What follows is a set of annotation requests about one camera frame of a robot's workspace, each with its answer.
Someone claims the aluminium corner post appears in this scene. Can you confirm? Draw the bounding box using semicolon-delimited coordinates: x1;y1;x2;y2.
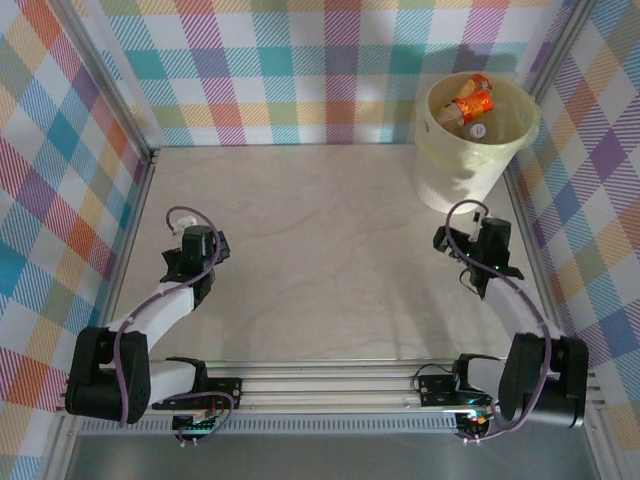
522;0;601;101
47;0;154;161

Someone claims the orange juice bottle yellow cap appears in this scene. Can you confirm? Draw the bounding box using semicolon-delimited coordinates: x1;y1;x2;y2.
437;72;496;126

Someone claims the left aluminium side rail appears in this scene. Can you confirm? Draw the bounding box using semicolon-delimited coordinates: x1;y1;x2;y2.
84;147;161;376

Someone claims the right controller circuit board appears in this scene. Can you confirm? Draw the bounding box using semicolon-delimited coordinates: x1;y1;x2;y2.
455;409;494;441

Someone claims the left aluminium corner post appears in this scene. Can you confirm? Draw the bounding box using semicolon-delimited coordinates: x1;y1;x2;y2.
47;0;154;161

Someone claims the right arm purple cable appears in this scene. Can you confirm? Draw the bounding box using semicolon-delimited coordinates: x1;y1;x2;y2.
444;199;554;444

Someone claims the grey metal base panel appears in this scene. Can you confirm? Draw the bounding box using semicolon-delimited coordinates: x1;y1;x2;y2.
64;434;601;480

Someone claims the aluminium front frame rail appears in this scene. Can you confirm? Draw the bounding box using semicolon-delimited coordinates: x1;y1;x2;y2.
54;359;609;419

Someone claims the small orange NFC bottle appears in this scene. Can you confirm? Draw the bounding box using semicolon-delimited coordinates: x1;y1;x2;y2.
452;91;495;125

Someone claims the translucent yellowish bin liner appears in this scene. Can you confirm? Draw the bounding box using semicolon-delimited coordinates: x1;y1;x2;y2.
413;71;541;174

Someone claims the aluminium side rail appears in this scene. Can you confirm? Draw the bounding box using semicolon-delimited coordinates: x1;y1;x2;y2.
84;147;161;376
499;169;574;366

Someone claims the white ribbed plastic bin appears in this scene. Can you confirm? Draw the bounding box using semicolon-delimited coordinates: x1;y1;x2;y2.
413;71;541;214

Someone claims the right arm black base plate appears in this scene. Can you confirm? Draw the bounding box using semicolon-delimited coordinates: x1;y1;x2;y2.
417;372;501;409

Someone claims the controller circuit board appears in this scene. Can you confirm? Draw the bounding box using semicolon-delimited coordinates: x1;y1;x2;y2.
171;410;224;441
455;409;494;441

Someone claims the crushed clear bottle white cap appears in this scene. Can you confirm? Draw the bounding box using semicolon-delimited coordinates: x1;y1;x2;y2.
464;118;519;145

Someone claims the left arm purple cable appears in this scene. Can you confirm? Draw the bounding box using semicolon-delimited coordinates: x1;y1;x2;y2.
113;206;236;444

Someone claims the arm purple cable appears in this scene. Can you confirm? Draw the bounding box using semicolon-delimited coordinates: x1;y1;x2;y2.
113;206;236;444
444;199;554;444

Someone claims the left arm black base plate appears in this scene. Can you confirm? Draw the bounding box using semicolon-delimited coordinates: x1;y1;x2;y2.
204;377;244;411

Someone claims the right aluminium corner post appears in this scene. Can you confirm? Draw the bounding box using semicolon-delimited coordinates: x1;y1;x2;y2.
522;0;601;101

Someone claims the right aluminium side rail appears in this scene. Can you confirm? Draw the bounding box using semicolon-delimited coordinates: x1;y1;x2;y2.
499;169;574;366

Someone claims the slotted grey cable duct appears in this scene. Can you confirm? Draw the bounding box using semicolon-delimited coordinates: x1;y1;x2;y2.
79;418;461;436

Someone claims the left controller circuit board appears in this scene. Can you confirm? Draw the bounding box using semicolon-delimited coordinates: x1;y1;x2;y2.
171;410;224;441

